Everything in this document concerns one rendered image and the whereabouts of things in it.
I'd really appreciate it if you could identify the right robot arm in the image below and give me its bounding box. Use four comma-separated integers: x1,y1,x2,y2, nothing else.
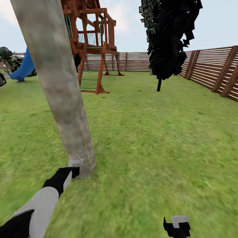
163,215,190,238

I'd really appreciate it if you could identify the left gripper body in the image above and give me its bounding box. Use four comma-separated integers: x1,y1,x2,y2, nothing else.
70,167,80,176

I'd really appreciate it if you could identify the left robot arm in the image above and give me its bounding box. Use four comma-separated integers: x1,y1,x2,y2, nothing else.
0,160,83,238

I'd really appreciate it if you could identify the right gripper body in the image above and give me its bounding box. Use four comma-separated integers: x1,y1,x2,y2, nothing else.
166,222,190,238

